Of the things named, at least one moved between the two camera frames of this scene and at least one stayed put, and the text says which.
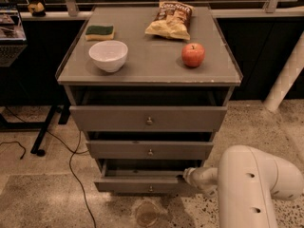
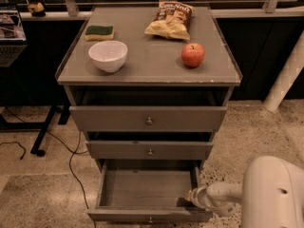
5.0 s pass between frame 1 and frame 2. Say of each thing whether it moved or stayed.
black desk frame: stayed
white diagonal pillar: stayed
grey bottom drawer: moved
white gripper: moved
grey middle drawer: stayed
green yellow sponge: stayed
